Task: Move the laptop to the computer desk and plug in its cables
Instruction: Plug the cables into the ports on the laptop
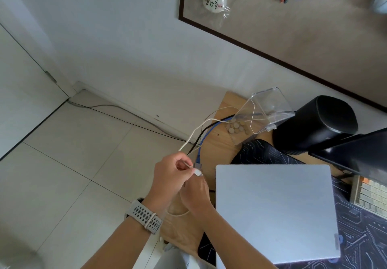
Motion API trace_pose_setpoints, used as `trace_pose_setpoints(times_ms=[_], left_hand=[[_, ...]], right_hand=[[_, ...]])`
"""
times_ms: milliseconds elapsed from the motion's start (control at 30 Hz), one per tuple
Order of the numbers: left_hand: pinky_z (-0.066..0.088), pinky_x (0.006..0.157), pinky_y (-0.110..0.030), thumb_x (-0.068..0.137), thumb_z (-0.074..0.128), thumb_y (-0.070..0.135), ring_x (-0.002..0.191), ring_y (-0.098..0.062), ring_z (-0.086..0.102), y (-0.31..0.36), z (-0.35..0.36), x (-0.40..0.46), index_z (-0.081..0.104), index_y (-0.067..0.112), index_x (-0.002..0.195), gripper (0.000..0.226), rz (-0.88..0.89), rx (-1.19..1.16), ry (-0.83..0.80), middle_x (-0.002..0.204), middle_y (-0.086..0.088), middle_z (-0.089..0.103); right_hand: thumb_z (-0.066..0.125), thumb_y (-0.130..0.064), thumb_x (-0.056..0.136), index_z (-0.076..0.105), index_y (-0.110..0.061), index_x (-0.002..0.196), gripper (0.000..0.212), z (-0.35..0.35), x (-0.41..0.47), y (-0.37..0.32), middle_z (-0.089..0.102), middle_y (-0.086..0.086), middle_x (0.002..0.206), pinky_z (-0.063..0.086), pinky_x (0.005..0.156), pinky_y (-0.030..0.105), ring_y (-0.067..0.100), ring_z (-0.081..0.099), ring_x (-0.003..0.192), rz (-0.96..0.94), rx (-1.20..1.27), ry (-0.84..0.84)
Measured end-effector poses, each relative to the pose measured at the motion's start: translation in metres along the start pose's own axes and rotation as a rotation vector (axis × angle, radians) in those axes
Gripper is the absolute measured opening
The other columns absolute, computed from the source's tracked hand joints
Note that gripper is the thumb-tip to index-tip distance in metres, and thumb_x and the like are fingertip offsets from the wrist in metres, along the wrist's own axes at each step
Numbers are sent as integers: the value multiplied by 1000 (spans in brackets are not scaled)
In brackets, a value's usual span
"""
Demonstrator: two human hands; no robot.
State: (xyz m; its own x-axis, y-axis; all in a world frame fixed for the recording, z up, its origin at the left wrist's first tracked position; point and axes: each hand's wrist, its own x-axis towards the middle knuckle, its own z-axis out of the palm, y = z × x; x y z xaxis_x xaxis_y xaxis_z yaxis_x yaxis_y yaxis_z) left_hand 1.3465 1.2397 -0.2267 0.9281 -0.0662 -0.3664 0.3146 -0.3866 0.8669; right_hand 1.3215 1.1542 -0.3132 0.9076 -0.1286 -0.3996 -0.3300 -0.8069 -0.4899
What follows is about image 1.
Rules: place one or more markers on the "person's left hand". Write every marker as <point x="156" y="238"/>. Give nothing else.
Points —
<point x="167" y="178"/>

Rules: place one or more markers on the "clear acrylic box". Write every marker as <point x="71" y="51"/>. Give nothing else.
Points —
<point x="269" y="108"/>

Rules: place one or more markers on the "white mechanical keyboard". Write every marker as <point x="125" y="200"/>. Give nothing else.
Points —
<point x="370" y="196"/>

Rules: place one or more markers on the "black monitor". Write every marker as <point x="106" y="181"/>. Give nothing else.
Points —
<point x="356" y="154"/>

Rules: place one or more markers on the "white door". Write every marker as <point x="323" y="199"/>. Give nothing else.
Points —
<point x="24" y="96"/>

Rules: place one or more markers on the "brown-framed cork pin board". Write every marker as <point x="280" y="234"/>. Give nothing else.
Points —
<point x="317" y="36"/>

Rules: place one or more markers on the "black circuit-print desk mat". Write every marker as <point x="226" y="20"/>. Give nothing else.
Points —
<point x="362" y="238"/>

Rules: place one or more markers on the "person's right hand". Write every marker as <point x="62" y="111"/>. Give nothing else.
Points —
<point x="198" y="196"/>

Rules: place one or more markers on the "light grey trousers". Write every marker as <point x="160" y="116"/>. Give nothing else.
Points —
<point x="178" y="258"/>

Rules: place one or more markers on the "person's left forearm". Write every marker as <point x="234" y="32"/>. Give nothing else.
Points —
<point x="118" y="247"/>

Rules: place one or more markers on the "person's right forearm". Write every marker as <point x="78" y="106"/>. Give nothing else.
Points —
<point x="239" y="241"/>

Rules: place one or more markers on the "pile of coins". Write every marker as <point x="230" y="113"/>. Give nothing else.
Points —
<point x="239" y="127"/>

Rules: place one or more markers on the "black cylindrical speaker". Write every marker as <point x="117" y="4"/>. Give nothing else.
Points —
<point x="317" y="123"/>

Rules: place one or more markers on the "silver laptop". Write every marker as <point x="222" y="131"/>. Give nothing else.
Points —
<point x="272" y="214"/>

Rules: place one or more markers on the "white perforated wristwatch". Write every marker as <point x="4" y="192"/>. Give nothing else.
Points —
<point x="145" y="217"/>

